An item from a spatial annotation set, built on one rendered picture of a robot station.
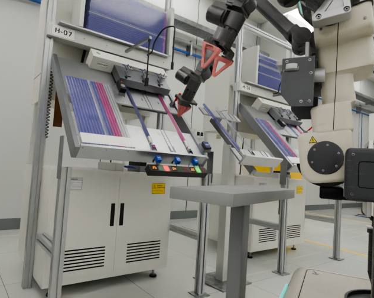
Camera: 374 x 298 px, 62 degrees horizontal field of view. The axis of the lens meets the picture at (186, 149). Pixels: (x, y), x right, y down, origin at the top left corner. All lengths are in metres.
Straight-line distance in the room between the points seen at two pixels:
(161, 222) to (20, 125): 1.84
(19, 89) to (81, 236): 1.93
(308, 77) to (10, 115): 2.70
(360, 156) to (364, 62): 0.32
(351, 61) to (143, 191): 1.21
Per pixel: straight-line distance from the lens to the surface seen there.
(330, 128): 1.06
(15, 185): 3.24
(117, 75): 1.82
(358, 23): 1.12
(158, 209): 1.85
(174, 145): 1.58
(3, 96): 3.25
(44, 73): 1.83
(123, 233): 1.77
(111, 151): 1.34
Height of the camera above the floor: 0.67
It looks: 3 degrees up
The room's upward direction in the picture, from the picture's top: 4 degrees clockwise
